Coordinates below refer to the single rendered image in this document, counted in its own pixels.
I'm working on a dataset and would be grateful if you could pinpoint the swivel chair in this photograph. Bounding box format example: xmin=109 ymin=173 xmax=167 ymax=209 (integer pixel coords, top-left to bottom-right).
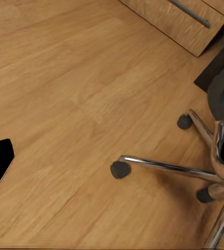
xmin=110 ymin=69 xmax=224 ymax=250

